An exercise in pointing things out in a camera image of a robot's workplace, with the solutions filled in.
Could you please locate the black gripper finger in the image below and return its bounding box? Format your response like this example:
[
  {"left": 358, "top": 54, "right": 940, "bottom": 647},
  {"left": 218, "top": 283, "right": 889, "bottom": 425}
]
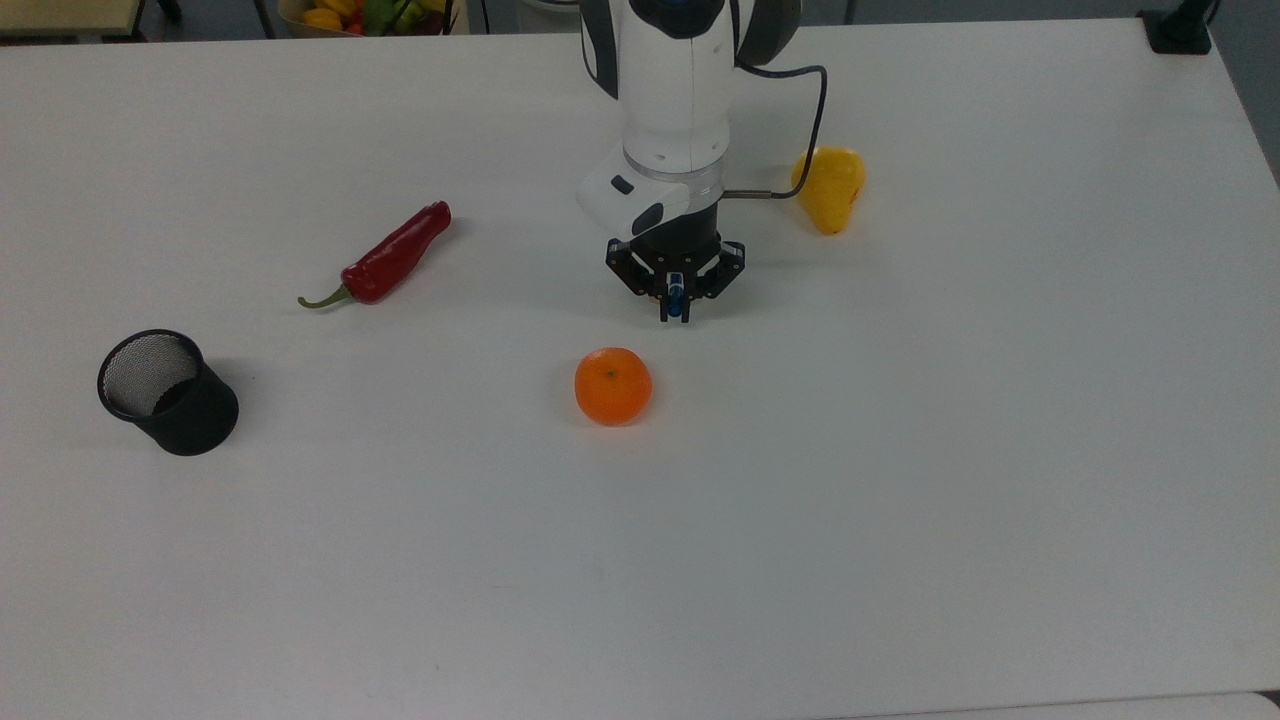
[
  {"left": 683, "top": 239, "right": 747, "bottom": 324},
  {"left": 604, "top": 237, "right": 670, "bottom": 324}
]

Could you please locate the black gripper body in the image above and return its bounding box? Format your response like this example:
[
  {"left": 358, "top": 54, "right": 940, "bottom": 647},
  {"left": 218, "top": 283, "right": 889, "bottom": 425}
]
[{"left": 630, "top": 204, "right": 724, "bottom": 278}]

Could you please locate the black mesh pen holder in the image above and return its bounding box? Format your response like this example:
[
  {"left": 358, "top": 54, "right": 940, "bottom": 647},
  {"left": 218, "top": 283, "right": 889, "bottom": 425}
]
[{"left": 96, "top": 328, "right": 241, "bottom": 458}]

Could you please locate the orange tangerine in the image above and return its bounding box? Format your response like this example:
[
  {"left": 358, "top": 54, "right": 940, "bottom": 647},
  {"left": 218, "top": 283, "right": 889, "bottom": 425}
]
[{"left": 573, "top": 346, "right": 654, "bottom": 428}]

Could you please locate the yellow pear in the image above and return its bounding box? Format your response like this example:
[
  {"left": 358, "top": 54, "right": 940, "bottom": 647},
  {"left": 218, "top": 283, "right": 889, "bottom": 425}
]
[{"left": 790, "top": 146, "right": 868, "bottom": 237}]

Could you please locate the red chili pepper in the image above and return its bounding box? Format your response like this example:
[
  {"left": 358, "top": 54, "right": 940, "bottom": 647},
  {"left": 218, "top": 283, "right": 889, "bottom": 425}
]
[{"left": 297, "top": 201, "right": 453, "bottom": 310}]

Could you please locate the basket of toy fruit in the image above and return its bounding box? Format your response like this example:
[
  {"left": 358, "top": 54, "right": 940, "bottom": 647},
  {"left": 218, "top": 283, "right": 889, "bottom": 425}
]
[{"left": 277, "top": 0, "right": 467, "bottom": 38}]

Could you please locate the black stand base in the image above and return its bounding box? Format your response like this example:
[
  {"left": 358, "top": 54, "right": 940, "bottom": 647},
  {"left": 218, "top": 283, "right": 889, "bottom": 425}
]
[{"left": 1138, "top": 0, "right": 1223, "bottom": 56}]

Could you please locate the wooden table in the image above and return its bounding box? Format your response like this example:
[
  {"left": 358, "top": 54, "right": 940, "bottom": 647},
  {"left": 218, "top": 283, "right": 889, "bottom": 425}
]
[{"left": 0, "top": 0, "right": 143, "bottom": 41}]

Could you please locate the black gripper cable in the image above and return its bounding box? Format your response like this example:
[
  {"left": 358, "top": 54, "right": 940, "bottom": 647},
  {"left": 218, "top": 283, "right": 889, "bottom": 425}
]
[{"left": 721, "top": 62, "right": 830, "bottom": 201}]

